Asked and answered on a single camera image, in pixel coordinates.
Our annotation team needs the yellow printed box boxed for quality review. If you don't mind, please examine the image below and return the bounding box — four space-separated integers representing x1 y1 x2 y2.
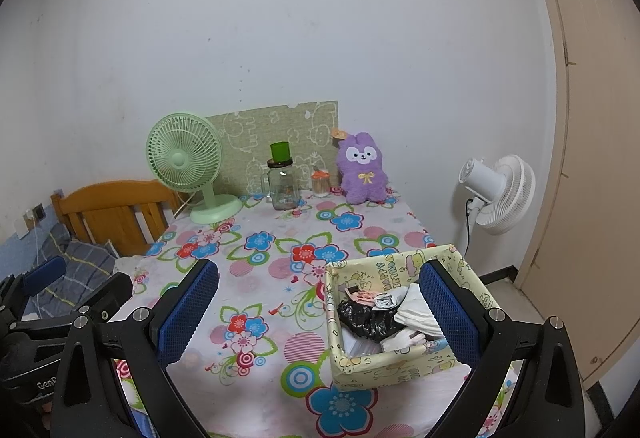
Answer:
324 244 503 393

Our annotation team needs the thin desk fan cable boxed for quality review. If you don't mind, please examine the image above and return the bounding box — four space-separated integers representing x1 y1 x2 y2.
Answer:
172 190 198 221

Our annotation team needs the black plastic bag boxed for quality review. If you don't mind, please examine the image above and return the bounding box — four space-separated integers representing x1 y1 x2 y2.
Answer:
336 299 403 343

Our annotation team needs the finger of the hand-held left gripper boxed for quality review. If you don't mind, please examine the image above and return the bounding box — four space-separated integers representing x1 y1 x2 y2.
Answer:
0 255 68 319
10 272 133 334

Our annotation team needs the white packet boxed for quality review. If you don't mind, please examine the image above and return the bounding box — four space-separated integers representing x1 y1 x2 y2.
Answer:
381 332 432 353

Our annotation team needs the white standing fan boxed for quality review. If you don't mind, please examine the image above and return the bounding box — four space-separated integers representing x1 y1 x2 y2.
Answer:
459 155 537 236

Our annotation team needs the cotton swab jar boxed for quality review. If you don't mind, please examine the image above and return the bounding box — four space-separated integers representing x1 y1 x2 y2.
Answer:
311 168 332 199

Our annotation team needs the beige bed cloth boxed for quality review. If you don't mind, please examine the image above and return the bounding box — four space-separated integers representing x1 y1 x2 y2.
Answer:
112 253 151 273

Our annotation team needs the green printed board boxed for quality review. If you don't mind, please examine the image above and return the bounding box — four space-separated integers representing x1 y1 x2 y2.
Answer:
205 100 341 196

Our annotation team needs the white towel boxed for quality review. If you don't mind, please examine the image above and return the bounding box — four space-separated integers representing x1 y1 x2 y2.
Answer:
394 284 443 338

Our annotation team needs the blue bed sheet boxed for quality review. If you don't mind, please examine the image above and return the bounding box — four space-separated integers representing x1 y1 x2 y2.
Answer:
127 413 153 438

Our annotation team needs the beige door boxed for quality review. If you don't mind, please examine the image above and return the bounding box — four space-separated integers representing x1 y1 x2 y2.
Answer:
515 0 640 391

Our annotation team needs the purple plush rabbit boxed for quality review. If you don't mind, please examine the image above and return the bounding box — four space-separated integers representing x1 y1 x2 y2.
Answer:
331 132 391 205

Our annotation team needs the black fan cable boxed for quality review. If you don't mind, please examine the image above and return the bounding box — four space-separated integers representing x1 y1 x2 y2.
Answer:
464 198 476 256

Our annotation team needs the wooden bed headboard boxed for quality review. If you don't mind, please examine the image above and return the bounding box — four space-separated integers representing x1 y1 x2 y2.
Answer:
50 179 183 256

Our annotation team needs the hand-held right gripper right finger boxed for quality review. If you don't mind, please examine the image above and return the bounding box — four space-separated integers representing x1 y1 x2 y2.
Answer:
419 260 586 438

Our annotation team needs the grey plaid pillow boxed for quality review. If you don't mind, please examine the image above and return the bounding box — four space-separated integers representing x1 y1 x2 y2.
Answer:
30 223 118 319

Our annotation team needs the pink pouch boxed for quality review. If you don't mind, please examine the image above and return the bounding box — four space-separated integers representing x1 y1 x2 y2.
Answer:
342 285 377 307

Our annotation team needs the glass jar mug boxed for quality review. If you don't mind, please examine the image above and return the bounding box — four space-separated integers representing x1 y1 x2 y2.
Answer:
260 159 301 211

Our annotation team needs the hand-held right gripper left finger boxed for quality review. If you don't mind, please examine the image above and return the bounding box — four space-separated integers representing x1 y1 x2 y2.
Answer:
50 259 221 438

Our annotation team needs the clear plastic packet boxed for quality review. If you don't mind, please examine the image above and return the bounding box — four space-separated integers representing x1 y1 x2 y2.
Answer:
340 333 386 359

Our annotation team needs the green desk fan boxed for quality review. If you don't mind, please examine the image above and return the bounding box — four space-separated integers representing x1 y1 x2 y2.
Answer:
146 113 244 225

